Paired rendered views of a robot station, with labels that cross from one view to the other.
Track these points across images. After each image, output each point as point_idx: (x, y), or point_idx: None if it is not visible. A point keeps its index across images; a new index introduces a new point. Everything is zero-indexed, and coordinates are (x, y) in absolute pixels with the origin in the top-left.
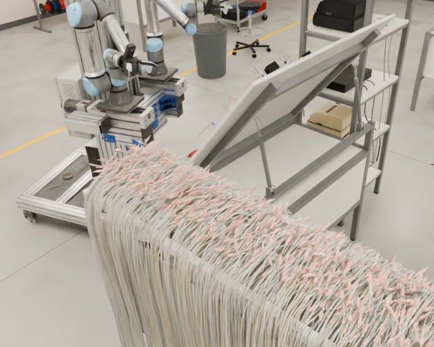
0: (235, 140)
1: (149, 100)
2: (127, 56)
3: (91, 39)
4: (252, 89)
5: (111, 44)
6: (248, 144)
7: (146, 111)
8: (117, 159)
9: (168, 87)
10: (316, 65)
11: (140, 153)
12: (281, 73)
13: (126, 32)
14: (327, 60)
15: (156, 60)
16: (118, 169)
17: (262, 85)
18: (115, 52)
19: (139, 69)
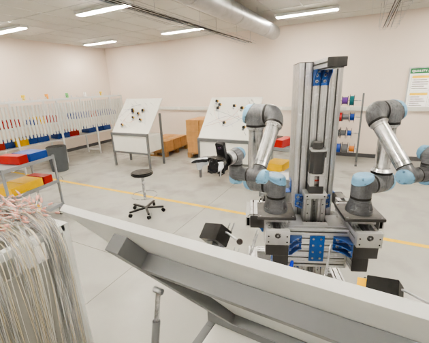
0: (278, 329)
1: (314, 229)
2: (217, 153)
3: (252, 138)
4: (69, 216)
5: (306, 158)
6: None
7: (277, 230)
8: (19, 199)
9: (352, 231)
10: (318, 309)
11: (17, 205)
12: (116, 229)
13: (319, 151)
14: (378, 332)
15: (354, 196)
16: (2, 205)
17: (94, 226)
18: (230, 150)
19: (217, 169)
